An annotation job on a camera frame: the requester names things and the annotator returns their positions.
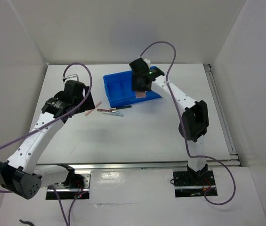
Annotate pink concealer stick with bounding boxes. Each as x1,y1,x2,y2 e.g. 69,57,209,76
84,101,102,116

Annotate red lip gloss tube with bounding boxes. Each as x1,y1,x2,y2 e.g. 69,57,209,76
97,108,112,112

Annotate silver blue mascara tube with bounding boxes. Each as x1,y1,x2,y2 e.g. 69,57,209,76
102,112,124,117

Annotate blue plastic compartment tray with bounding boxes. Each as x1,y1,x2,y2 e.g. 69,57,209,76
103,71,161,108

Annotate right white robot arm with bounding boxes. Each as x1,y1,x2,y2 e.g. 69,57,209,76
129,57,209,185

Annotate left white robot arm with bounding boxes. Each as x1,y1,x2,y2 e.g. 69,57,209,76
0,80,95,200

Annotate black hook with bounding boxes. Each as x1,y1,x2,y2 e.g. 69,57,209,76
19,219,34,226

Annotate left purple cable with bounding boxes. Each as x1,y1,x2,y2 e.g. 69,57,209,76
0,62,93,225

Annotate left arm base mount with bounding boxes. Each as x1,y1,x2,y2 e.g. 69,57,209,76
52,172,91,200

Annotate aluminium front rail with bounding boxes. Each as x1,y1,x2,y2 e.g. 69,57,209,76
70,161,187,171

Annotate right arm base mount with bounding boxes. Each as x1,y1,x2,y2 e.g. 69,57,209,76
170,170,218,198

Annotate aluminium side rail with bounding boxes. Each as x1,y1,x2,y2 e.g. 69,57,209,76
203,65,241,166

